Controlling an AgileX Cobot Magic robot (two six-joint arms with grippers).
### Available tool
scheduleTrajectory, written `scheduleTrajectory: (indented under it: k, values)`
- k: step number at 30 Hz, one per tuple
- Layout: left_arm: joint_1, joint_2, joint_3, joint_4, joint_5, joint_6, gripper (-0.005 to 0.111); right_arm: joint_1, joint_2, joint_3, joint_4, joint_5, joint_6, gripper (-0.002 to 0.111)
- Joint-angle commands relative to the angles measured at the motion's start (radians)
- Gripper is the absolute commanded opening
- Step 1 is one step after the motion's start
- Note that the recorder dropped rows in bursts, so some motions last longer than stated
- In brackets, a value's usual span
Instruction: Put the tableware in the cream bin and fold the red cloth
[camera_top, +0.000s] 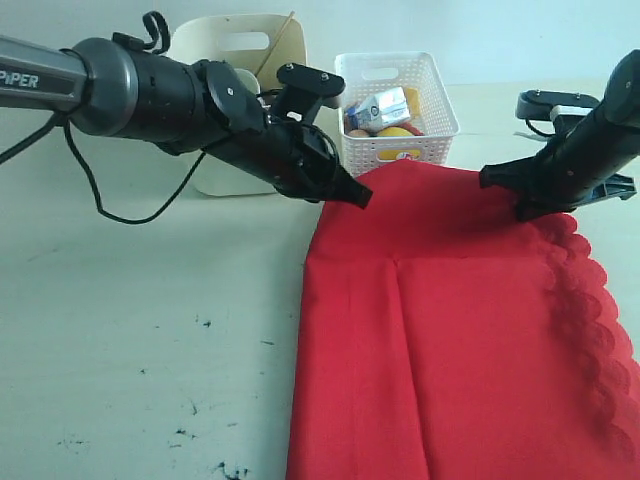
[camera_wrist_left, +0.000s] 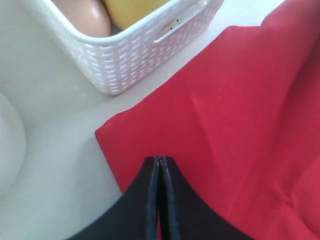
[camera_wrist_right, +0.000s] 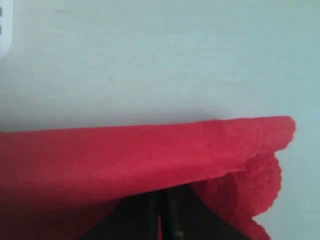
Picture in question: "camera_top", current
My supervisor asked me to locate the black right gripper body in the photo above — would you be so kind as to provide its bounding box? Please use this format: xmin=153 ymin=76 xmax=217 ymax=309
xmin=522 ymin=109 xmax=639 ymax=209

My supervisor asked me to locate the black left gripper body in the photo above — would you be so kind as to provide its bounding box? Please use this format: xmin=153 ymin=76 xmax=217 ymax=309
xmin=206 ymin=120 xmax=341 ymax=193

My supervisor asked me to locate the brown egg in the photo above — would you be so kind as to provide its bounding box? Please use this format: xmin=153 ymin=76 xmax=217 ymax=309
xmin=347 ymin=129 xmax=369 ymax=138

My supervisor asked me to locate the yellow lemon with sticker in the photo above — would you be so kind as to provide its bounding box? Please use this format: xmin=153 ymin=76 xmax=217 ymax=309
xmin=377 ymin=126 xmax=420 ymax=162

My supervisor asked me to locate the red toy sausage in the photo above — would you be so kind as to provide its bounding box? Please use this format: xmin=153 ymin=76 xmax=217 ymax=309
xmin=400 ymin=123 xmax=424 ymax=136

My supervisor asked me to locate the small milk carton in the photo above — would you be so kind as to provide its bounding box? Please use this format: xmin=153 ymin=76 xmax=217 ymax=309
xmin=345 ymin=87 xmax=411 ymax=133

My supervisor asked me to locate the yellow cheese wedge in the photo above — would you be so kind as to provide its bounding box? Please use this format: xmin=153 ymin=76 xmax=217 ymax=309
xmin=402 ymin=87 xmax=421 ymax=118

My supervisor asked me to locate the wooden chopstick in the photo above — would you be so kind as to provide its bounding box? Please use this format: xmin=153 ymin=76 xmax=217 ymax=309
xmin=254 ymin=10 xmax=295 ymax=77

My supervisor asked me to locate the red scalloped tablecloth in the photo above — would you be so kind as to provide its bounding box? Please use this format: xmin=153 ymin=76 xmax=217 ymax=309
xmin=286 ymin=160 xmax=639 ymax=479

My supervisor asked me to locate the white ceramic bowl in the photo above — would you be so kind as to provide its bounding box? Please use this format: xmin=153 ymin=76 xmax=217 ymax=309
xmin=235 ymin=68 xmax=261 ymax=95

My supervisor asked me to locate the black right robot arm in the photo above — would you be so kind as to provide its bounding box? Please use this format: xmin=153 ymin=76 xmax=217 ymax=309
xmin=479 ymin=50 xmax=639 ymax=221

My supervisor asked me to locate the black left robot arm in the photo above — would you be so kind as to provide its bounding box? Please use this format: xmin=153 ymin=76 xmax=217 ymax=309
xmin=1 ymin=37 xmax=372 ymax=207

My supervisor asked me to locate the white perforated plastic basket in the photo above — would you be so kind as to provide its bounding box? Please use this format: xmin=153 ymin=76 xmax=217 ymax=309
xmin=334 ymin=51 xmax=460 ymax=176

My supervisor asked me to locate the cream plastic bin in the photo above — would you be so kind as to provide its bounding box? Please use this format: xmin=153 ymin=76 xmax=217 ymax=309
xmin=167 ymin=14 xmax=307 ymax=197

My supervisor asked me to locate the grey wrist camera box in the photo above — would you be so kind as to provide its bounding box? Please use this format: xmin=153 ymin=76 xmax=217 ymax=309
xmin=515 ymin=89 xmax=599 ymax=121

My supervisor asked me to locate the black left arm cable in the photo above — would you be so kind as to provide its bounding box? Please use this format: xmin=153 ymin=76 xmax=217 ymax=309
xmin=0 ymin=10 xmax=209 ymax=225

